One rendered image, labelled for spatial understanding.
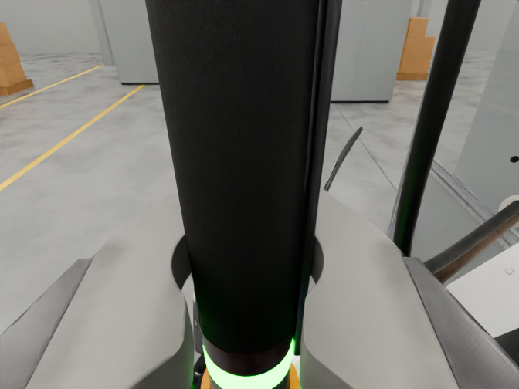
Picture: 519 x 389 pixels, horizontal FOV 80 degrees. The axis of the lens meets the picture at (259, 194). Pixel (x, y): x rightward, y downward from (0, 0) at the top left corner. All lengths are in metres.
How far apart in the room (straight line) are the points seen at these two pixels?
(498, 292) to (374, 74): 5.54
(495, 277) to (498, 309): 0.05
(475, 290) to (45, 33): 14.22
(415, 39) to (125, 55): 6.21
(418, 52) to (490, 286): 7.88
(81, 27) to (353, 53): 10.17
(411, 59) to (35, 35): 12.18
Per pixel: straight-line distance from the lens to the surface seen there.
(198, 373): 0.43
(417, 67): 8.41
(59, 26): 14.04
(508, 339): 0.32
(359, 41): 5.79
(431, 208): 1.47
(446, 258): 0.26
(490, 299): 0.55
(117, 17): 7.64
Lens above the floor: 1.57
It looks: 32 degrees down
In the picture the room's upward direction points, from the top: straight up
